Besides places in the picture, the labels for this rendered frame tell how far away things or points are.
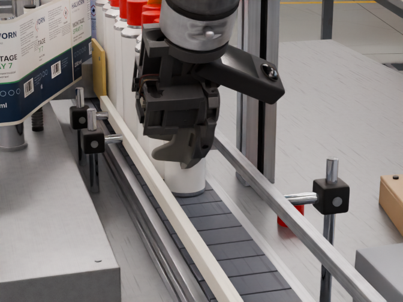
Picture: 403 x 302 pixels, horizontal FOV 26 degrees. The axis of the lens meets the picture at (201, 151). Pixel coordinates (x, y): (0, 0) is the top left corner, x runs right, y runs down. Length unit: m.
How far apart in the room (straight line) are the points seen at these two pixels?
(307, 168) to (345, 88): 0.48
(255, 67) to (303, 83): 0.85
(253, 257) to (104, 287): 0.16
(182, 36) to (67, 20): 0.58
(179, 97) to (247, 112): 0.31
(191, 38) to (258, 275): 0.24
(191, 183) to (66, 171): 0.19
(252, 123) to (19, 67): 0.33
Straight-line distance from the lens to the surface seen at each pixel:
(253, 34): 1.18
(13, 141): 1.25
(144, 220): 1.06
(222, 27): 0.85
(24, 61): 1.25
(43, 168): 1.18
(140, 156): 1.11
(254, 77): 0.93
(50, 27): 1.35
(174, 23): 0.85
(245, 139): 1.21
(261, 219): 1.13
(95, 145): 1.19
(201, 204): 1.05
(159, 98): 0.90
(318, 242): 0.76
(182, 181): 1.06
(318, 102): 1.66
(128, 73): 1.23
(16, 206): 1.06
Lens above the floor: 1.28
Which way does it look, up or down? 19 degrees down
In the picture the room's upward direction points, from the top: straight up
